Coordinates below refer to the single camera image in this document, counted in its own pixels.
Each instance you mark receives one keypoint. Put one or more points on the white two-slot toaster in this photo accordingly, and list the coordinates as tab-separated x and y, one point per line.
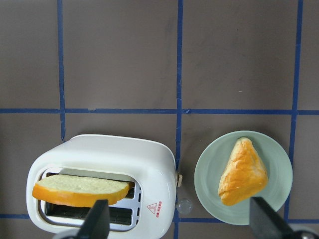
149	165

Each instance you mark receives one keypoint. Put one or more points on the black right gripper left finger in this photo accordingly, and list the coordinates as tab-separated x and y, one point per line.
97	222

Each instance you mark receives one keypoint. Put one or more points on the pale green round plate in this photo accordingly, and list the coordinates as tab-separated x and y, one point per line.
212	163

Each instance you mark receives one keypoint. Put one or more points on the beige toaster lever knob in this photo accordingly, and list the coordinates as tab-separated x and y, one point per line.
179	178

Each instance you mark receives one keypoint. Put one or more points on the golden triangular pastry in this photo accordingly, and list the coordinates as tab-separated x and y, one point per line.
245	174

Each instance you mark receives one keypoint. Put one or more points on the bread slice in toaster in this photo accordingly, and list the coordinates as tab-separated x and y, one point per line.
77	191

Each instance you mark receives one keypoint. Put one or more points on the small clear round disc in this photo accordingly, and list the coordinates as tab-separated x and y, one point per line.
184	206

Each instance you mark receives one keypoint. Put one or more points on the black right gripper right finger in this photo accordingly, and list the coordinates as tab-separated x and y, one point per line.
265	223

